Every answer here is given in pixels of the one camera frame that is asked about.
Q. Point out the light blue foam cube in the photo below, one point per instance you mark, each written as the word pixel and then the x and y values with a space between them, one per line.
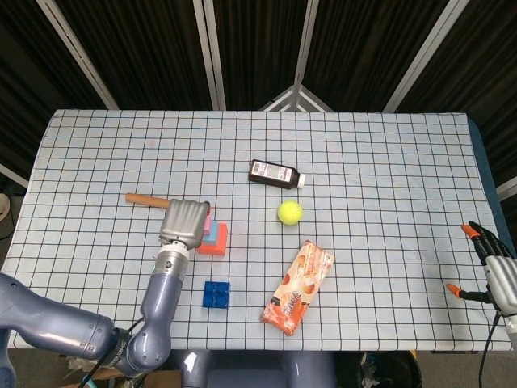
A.
pixel 213 234

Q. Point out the brown cardboard box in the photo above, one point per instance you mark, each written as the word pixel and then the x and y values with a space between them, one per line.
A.
pixel 165 380

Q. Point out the white black checkered tablecloth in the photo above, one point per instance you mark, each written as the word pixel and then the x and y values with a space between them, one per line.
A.
pixel 363 161

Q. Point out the brown wooden rod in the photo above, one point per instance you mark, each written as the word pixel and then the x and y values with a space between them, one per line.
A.
pixel 145 200

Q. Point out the grey robot torso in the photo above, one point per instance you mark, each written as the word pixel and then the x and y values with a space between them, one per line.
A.
pixel 250 372

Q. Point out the dark brown bottle white cap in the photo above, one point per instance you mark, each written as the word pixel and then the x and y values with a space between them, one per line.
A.
pixel 270 174

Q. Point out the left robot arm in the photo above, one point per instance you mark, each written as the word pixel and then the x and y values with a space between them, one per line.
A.
pixel 60 323

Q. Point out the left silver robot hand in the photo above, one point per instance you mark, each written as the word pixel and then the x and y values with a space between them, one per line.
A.
pixel 182 222

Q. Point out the large orange foam cube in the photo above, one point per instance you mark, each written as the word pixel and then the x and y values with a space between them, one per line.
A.
pixel 221 247

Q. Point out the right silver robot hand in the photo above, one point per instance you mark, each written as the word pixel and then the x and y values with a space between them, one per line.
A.
pixel 503 283

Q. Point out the small pink foam cube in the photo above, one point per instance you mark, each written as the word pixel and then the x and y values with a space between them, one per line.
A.
pixel 206 226

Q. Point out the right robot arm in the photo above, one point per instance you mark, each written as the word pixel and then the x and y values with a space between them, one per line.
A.
pixel 512 331

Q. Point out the orange egg roll snack pack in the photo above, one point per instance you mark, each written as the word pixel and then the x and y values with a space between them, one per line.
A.
pixel 299 287

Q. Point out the white partition frame post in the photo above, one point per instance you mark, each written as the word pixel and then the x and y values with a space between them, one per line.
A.
pixel 428 52
pixel 76 56
pixel 305 40
pixel 210 52

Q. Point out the yellow tennis ball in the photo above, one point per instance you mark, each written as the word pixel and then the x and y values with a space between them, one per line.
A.
pixel 290 212

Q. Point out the black waste bin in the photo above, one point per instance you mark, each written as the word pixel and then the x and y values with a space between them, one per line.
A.
pixel 387 369

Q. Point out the dark blue studded building brick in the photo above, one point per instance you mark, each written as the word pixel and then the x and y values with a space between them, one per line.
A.
pixel 216 295

